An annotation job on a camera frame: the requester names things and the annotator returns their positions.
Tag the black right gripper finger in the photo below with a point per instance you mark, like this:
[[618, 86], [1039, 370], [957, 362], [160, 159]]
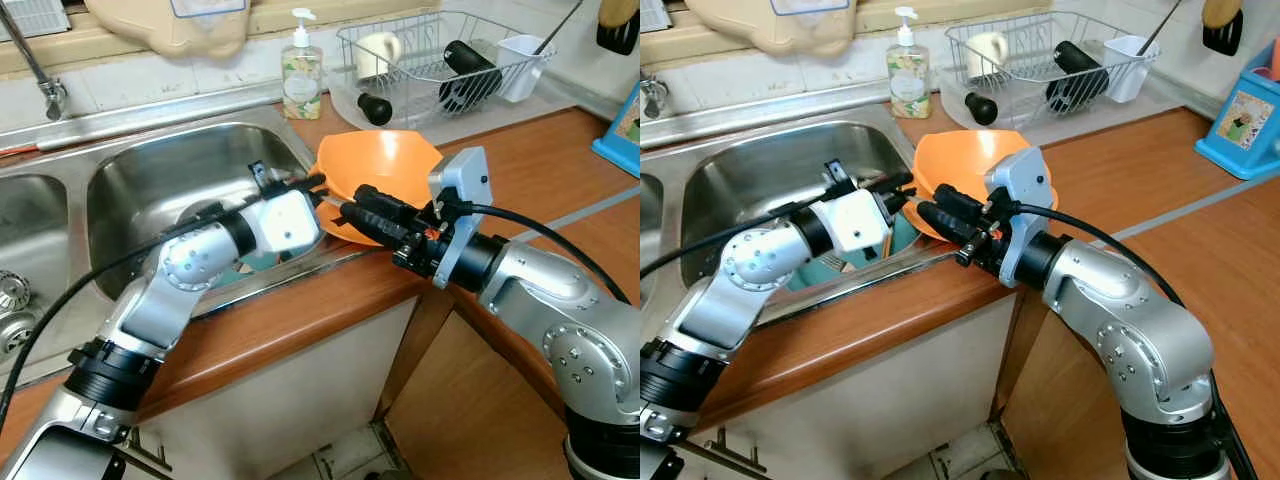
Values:
[[943, 222], [385, 203], [370, 227], [960, 202]]

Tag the orange bowl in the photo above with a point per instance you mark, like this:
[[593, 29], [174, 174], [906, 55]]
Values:
[[960, 160], [385, 160]]

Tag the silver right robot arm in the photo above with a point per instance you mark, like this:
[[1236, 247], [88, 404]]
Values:
[[560, 320], [1130, 320]]

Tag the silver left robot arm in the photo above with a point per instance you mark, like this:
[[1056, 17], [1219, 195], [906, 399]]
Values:
[[150, 300], [730, 300]]

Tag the teal plate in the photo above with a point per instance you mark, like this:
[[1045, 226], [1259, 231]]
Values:
[[262, 262], [815, 270]]

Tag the black round knob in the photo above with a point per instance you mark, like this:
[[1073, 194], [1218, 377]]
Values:
[[375, 108], [982, 108]]

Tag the clear soap pump bottle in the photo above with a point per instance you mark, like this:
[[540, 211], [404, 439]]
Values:
[[302, 85], [908, 85]]

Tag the cream mug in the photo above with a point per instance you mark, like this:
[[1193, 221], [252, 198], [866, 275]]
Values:
[[988, 55], [380, 55]]

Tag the black bottle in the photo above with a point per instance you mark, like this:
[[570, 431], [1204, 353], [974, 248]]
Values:
[[472, 75], [1078, 75]]

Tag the brown wooden cabinet panel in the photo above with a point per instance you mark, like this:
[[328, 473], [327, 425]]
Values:
[[470, 410], [1060, 400]]

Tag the beige plastic object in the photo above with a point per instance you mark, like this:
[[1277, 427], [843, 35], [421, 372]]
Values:
[[170, 28], [770, 28]]

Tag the white cabinet front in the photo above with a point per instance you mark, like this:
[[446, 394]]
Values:
[[270, 400], [870, 400]]

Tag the white utensil cup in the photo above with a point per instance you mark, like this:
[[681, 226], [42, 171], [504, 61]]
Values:
[[523, 68], [1130, 68]]

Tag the grey drain tray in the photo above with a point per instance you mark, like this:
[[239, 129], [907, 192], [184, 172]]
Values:
[[1170, 108], [560, 112]]

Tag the chrome faucet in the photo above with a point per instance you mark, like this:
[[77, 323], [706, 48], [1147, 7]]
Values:
[[655, 95], [35, 60]]

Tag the blue box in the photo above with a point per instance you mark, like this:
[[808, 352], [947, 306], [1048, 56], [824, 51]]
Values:
[[620, 135], [1240, 130]]

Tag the orange tube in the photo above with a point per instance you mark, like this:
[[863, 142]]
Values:
[[18, 150]]

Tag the white window vent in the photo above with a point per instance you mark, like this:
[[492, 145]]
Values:
[[655, 14], [30, 15]]

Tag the metal sink strainer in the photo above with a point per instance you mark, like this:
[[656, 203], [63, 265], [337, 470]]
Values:
[[12, 290]]

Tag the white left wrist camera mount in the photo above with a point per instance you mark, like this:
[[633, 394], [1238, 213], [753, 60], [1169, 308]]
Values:
[[288, 222], [855, 222]]

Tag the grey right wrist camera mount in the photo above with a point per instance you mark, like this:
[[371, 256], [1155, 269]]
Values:
[[462, 190], [1022, 190]]

